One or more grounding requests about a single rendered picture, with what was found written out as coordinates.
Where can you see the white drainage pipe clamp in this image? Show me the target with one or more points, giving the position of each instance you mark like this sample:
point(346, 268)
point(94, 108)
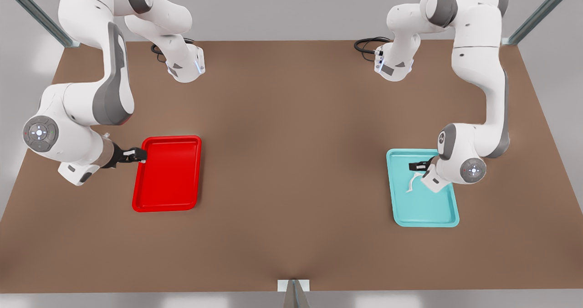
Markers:
point(413, 180)

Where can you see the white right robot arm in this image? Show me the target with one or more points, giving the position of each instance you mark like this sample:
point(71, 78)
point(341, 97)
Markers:
point(77, 98)

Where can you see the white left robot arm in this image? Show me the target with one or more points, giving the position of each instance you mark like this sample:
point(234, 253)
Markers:
point(478, 48)

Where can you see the red rectangular tray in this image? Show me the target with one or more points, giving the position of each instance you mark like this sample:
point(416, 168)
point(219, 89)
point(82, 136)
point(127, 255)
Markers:
point(167, 173)

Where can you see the cyan rectangular tray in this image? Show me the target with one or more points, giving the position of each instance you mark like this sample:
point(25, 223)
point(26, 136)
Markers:
point(421, 205)

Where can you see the silver frame post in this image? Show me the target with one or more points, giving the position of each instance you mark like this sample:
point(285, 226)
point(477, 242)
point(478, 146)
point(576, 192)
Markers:
point(542, 12)
point(36, 14)
point(294, 294)

